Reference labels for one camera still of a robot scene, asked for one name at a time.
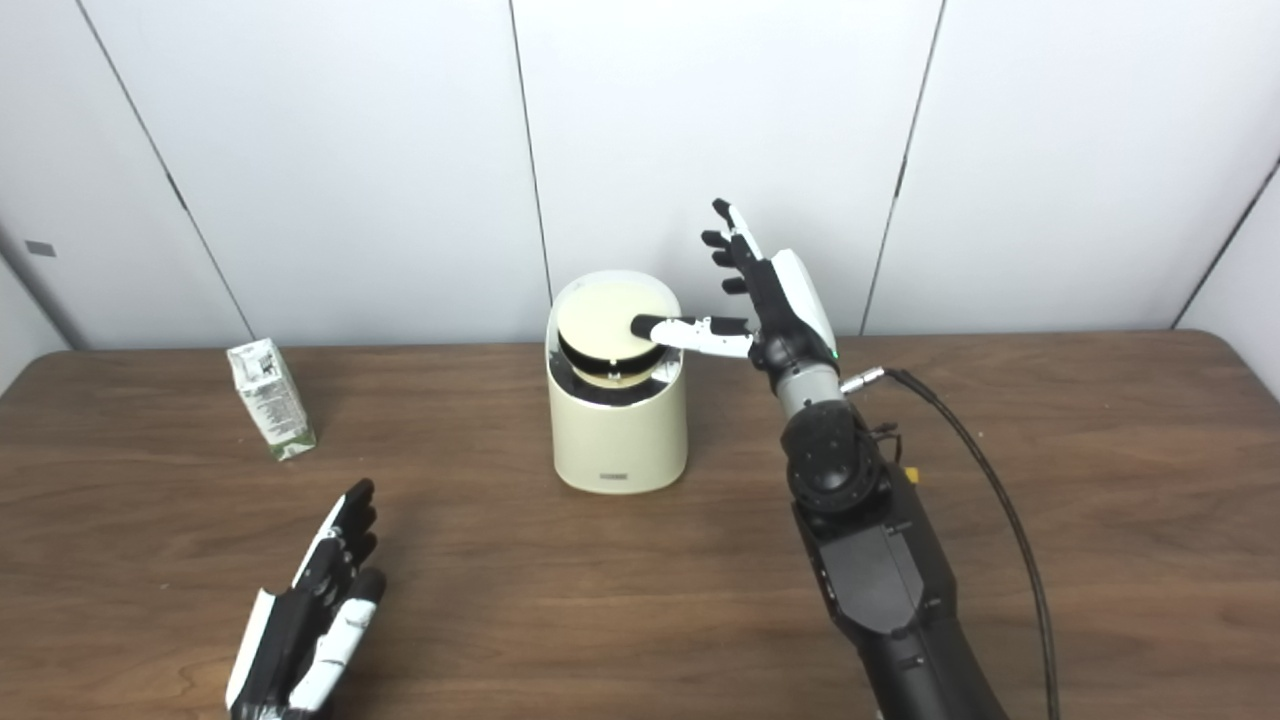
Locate cream-colored bin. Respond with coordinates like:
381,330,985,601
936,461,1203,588
545,270,689,495

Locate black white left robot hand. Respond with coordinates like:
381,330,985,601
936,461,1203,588
225,478,388,720

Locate white green milk carton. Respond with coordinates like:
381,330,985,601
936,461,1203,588
227,338,318,462

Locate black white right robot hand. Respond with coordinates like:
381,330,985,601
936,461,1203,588
630,198,841,396

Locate cream round bin lid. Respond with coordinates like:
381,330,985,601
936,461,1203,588
555,281,681,389

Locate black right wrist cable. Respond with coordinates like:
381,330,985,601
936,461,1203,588
840,367,1061,720

